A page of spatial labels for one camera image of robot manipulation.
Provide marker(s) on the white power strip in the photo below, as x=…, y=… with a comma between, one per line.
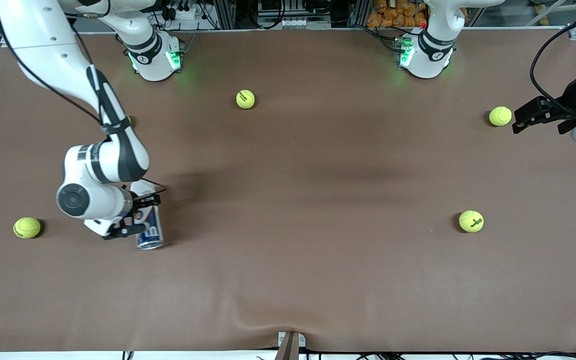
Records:
x=188, y=14

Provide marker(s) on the orange objects pile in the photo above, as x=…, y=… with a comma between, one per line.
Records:
x=393, y=15

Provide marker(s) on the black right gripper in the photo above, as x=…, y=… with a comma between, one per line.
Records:
x=139, y=203

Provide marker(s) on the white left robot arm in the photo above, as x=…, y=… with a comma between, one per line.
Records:
x=425, y=55

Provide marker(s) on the small metal bracket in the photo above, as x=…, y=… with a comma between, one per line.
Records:
x=291, y=345

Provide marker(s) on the white and blue tennis can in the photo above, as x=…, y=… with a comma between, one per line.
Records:
x=152, y=235

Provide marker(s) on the white terminal strip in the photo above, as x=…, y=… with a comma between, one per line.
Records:
x=293, y=23

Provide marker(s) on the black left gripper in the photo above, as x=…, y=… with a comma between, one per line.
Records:
x=569, y=100

